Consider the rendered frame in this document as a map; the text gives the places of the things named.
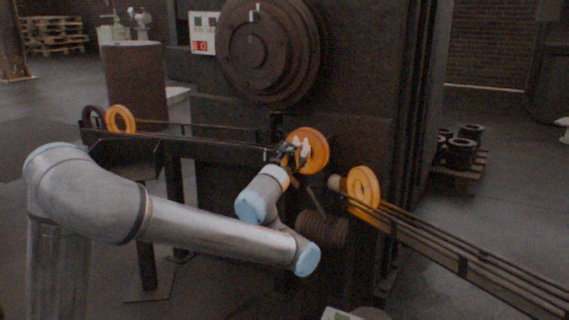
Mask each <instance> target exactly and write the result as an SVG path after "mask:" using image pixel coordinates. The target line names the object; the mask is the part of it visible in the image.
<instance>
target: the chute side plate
mask: <svg viewBox="0 0 569 320"><path fill-rule="evenodd" d="M80 134H81V138H82V142H83V145H84V146H87V141H91V142H94V144H95V143H96V142H97V141H98V140H99V139H122V138H149V137H141V136H133V135H124V134H116V133H107V132H91V131H82V130H80ZM163 147H164V150H165V151H170V152H172V157H178V158H186V159H193V160H199V161H206V162H214V163H220V164H233V165H240V166H246V167H252V168H256V169H261V170H263V169H264V167H265V166H267V165H270V158H276V157H275V153H273V152H268V151H264V150H259V149H255V148H242V147H234V146H225V145H217V144H209V143H200V142H192V141H183V140H167V139H163ZM264 152H266V161H264Z"/></svg>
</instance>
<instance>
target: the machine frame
mask: <svg viewBox="0 0 569 320"><path fill-rule="evenodd" d="M227 1H228V0H190V10H191V11H192V12H220V11H221V9H222V7H223V6H224V4H225V3H226V2H227ZM310 1H311V2H312V3H313V4H314V5H315V7H316V8H317V9H318V11H319V13H320V15H321V16H322V19H323V21H324V25H325V31H326V35H327V42H328V56H327V62H326V65H325V71H324V75H323V77H322V79H321V81H320V83H319V85H318V86H317V88H316V89H315V90H314V91H313V92H312V93H311V94H310V95H309V96H308V97H307V98H306V99H304V100H302V101H300V102H298V103H296V104H293V105H291V106H290V107H288V108H283V109H279V110H263V109H259V108H255V107H252V106H250V105H248V104H247V103H245V102H243V101H242V100H240V99H239V98H238V97H237V96H236V95H235V94H234V93H233V92H232V91H231V90H230V88H229V87H228V85H227V84H226V82H225V81H224V79H223V77H222V75H221V73H220V70H219V67H218V64H217V61H216V58H215V55H206V54H194V58H195V70H196V93H194V94H190V95H189V105H190V117H191V123H192V124H213V125H224V126H235V127H246V128H258V129H265V130H268V132H256V135H257V143H260V144H265V145H270V146H274V147H275V146H276V145H277V144H278V143H279V142H275V136H274V132H275V126H276V125H278V124H281V123H283V141H285V139H286V138H287V136H285V133H291V132H293V131H294V130H296V129H299V128H301V127H311V128H314V129H316V130H318V131H320V132H330V133H333V134H334V149H333V175H338V176H341V177H342V178H343V177H348V176H349V172H350V171H351V170H352V169H353V168H355V167H360V166H365V167H368V168H369V169H371V170H372V171H373V173H374V175H375V176H376V180H377V182H378V185H379V191H380V199H381V200H383V201H385V202H387V203H390V204H393V205H394V206H396V207H398V208H400V209H402V210H405V211H407V212H409V213H412V210H413V198H414V190H415V183H416V177H417V171H418V163H419V157H420V150H421V137H422V130H423V124H424V117H425V110H426V104H427V97H428V89H429V77H430V70H431V63H432V56H433V50H434V43H435V36H436V29H437V16H438V9H439V3H440V0H310ZM270 111H282V112H313V115H303V117H299V116H282V115H274V114H273V115H271V114H270ZM275 116H276V117H277V119H276V120H274V121H270V119H271V118H273V117H275ZM218 132H219V140H234V141H243V142H253V141H252V131H246V130H235V129H224V128H218ZM194 161H195V173H196V193H197V204H198V209H201V210H204V211H208V212H213V213H216V214H219V215H222V216H225V217H229V218H231V219H235V220H240V219H239V217H238V216H237V215H236V212H235V201H236V199H237V198H238V196H239V194H240V193H241V192H242V191H243V190H245V189H246V187H247V186H248V185H249V184H250V183H251V182H252V180H253V179H254V178H255V177H256V176H258V174H259V173H260V172H261V171H262V170H261V169H256V168H252V167H246V166H240V165H233V164H220V163H214V162H206V161H199V160H194ZM292 176H293V177H294V178H295V179H296V180H297V181H298V182H299V183H300V184H299V186H298V189H297V190H296V189H294V190H292V213H291V229H293V230H294V229H295V223H296V220H297V218H298V216H299V214H300V213H301V212H303V211H304V210H309V209H311V210H315V211H318V209H317V207H316V206H315V204H314V202H313V201H312V199H311V197H310V196H309V193H308V192H307V190H306V186H307V185H308V175H307V174H302V173H299V172H296V173H294V172H293V174H292ZM314 194H315V193H314ZM315 195H316V197H317V199H318V201H319V202H320V204H321V205H322V206H323V210H324V212H325V213H327V214H331V215H335V216H339V217H342V218H346V219H348V218H349V213H348V212H345V211H343V210H342V209H341V208H339V192H337V191H335V190H331V189H329V190H328V191H327V192H326V193H324V194H323V195H319V194H315ZM294 231H295V230H294ZM411 250H412V249H411V248H409V247H407V246H406V245H404V244H401V243H400V242H398V241H397V240H395V239H393V238H391V237H389V236H388V235H386V234H384V233H383V232H381V231H378V230H377V229H376V228H373V227H372V226H370V225H368V232H367V242H366V252H365V272H364V281H363V290H362V300H361V306H362V307H375V308H379V309H381V310H384V309H385V307H386V306H387V303H388V301H389V298H390V295H391V293H392V292H393V291H394V289H395V286H396V284H397V281H398V279H399V277H400V275H401V273H402V271H403V268H404V266H405V263H406V262H407V259H408V257H409V255H410V253H411ZM208 254H210V253H208ZM211 255H212V256H215V257H217V258H220V259H223V260H227V261H230V262H233V263H236V264H238V265H241V266H244V267H247V268H251V269H254V270H256V271H259V272H261V273H264V274H267V275H269V276H273V266H272V265H268V264H263V263H258V262H253V261H249V260H240V259H235V258H230V257H225V256H220V255H215V254H211ZM345 263H346V253H345V252H344V253H341V252H336V251H333V250H329V260H328V277H327V294H328V295H331V296H333V297H335V298H338V299H341V300H343V289H344V276H345Z"/></svg>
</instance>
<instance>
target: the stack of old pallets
mask: <svg viewBox="0 0 569 320"><path fill-rule="evenodd" d="M71 19H75V22H71V21H72V20H71ZM19 20H20V27H21V32H22V36H23V41H24V45H25V55H31V56H35V57H36V56H43V55H44V56H43V57H52V56H59V55H66V54H72V53H80V52H85V48H84V44H83V41H89V40H90V39H89V35H82V34H83V30H82V28H84V27H83V26H82V25H83V23H82V18H81V17H59V16H35V17H19ZM24 20H27V22H24ZM63 24H65V25H63ZM45 25H46V26H45ZM55 25H56V26H55ZM74 25H77V26H76V28H74ZM25 26H26V27H27V28H25ZM36 27H37V28H36ZM73 30H75V31H76V34H73ZM64 31H65V32H64ZM25 33H28V34H27V35H25ZM77 36H81V37H82V39H76V37H77ZM25 39H30V41H26V40H25ZM73 43H76V46H74V45H73ZM26 45H28V48H27V47H26ZM75 48H79V49H78V52H76V49H75ZM28 52H30V53H28ZM40 53H42V54H40ZM57 53H62V54H57ZM51 54H55V55H51Z"/></svg>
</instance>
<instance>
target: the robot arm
mask: <svg viewBox="0 0 569 320"><path fill-rule="evenodd" d="M280 143H281V146H280V147H279V148H277V146H278V145H279V144H280ZM310 149H311V147H310V145H309V142H308V138H305V140H304V142H302V143H300V142H299V139H298V137H297V136H294V138H293V143H291V142H290V141H289V140H285V141H283V140H280V142H279V143H278V144H277V145H276V146H275V147H274V150H275V157H276V158H270V165H267V166H265V167H264V169H263V170H262V171H261V172H260V173H259V174H258V176H256V177H255V178H254V179H253V180H252V182H251V183H250V184H249V185H248V186H247V187H246V189H245V190H243V191H242V192H241V193H240V194H239V196H238V198H237V199H236V201H235V212H236V215H237V216H238V217H239V219H240V220H235V219H231V218H229V217H225V216H222V215H219V214H216V213H213V212H208V211H204V210H201V209H197V208H195V207H191V206H188V205H185V204H179V203H175V202H173V201H169V200H166V199H163V198H160V197H156V196H151V195H148V193H147V189H146V187H145V186H144V185H143V184H141V183H139V182H136V181H133V180H128V179H126V178H123V177H121V176H116V175H115V174H113V173H110V172H107V171H105V170H103V169H101V168H100V167H99V166H98V165H97V164H96V163H95V162H94V161H93V160H92V159H91V158H90V156H89V155H88V154H87V153H86V152H85V151H84V150H82V149H81V148H78V147H76V146H74V145H71V144H68V143H63V142H55V143H50V144H46V145H43V146H42V147H40V148H38V149H36V150H35V151H34V152H32V153H31V154H30V155H29V156H28V160H27V161H26V163H25V165H24V171H23V177H24V181H25V182H26V184H27V185H28V197H27V218H28V245H27V272H26V299H25V320H86V311H87V299H88V286H89V275H90V262H91V250H92V240H93V241H97V242H102V243H107V244H115V245H127V244H129V243H130V242H131V241H133V240H134V239H136V240H141V241H145V242H150V243H155V244H163V245H169V246H173V247H178V248H183V249H188V250H192V251H198V252H207V253H210V254H215V255H220V256H225V257H230V258H235V259H240V260H249V261H253V262H258V263H263V264H268V265H272V266H275V267H277V268H285V269H290V270H291V271H292V272H294V274H295V275H296V276H300V277H305V276H308V275H310V274H311V273H312V272H313V271H314V270H315V269H316V267H317V264H318V262H319V261H320V257H321V251H320V248H319V247H318V246H317V245H316V244H315V243H314V242H311V241H309V240H308V239H307V238H305V237H304V236H302V235H300V234H299V233H297V232H296V231H294V230H293V229H289V228H288V227H287V226H285V225H284V224H282V223H281V222H280V221H279V218H278V215H277V211H276V206H275V203H276V201H277V199H278V198H279V197H280V196H281V195H282V194H283V193H284V191H285V190H286V189H287V188H288V189H290V190H294V189H296V190H297V189H298V186H299V184H300V183H299V182H298V181H297V180H296V179H295V178H294V177H293V176H292V175H291V174H293V172H294V173H296V172H300V171H301V169H302V168H305V167H306V165H308V164H309V162H310Z"/></svg>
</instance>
